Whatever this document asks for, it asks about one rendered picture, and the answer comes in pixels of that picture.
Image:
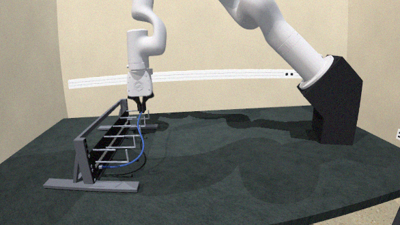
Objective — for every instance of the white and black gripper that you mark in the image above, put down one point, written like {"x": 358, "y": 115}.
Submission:
{"x": 139, "y": 83}

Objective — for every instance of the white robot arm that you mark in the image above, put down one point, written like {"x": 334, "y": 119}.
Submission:
{"x": 249, "y": 14}

